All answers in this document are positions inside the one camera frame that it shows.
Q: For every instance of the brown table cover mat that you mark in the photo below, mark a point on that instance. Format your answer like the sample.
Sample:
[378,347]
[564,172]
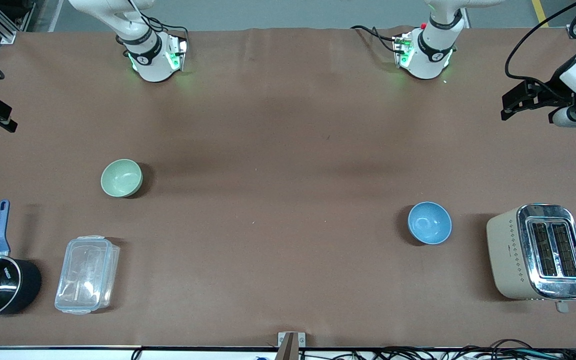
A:
[278,200]

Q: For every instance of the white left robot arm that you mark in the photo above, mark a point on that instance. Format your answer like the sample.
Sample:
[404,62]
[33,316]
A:
[430,57]

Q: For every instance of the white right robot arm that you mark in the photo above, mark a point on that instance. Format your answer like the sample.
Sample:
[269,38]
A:
[148,60]

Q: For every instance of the blue bowl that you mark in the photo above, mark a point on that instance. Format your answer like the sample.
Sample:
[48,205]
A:
[429,223]

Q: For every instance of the clear plastic food container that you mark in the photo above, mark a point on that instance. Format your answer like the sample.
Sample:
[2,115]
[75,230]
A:
[87,275]

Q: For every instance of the cream and chrome toaster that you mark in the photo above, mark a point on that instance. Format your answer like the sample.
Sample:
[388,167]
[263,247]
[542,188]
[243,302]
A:
[510,255]

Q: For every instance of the metal table edge bracket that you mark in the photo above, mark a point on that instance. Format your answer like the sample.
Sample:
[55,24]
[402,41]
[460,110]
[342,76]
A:
[291,345]

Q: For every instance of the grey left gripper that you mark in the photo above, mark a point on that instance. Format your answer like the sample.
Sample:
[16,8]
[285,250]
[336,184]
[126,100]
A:
[549,95]

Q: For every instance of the pale green bowl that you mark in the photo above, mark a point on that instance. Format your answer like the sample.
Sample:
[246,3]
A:
[120,177]

